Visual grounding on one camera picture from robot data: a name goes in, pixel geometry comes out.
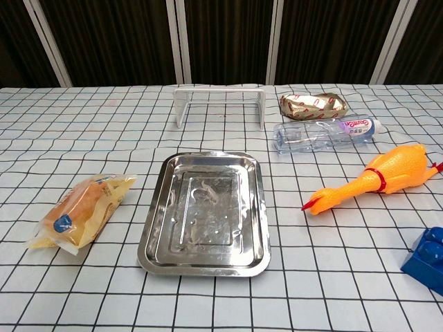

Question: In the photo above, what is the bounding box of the clear plastic water bottle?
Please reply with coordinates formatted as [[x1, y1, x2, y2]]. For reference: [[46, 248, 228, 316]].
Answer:
[[273, 116, 383, 155]]

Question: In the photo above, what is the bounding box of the yellow rubber chicken toy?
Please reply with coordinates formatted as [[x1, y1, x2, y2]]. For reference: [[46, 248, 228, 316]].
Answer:
[[301, 143, 443, 217]]

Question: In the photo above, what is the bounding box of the white plastic rack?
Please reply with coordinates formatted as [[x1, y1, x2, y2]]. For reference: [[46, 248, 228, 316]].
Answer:
[[173, 86, 266, 131]]

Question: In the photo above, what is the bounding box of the white black grid tablecloth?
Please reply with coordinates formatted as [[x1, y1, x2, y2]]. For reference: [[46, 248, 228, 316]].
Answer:
[[0, 82, 443, 332]]

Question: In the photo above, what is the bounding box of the blue plastic block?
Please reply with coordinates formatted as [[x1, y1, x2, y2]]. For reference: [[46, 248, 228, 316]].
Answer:
[[400, 226, 443, 297]]

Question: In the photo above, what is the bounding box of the gold foil snack packet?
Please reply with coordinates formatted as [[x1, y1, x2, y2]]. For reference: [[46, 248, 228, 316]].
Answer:
[[278, 92, 348, 120]]

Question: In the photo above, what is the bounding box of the stainless steel rectangular tray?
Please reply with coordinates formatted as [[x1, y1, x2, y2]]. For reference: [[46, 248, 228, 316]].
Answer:
[[136, 150, 271, 278]]

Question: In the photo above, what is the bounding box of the bread in yellow plastic bag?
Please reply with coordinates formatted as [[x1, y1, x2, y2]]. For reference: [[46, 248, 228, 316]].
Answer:
[[26, 174, 138, 256]]

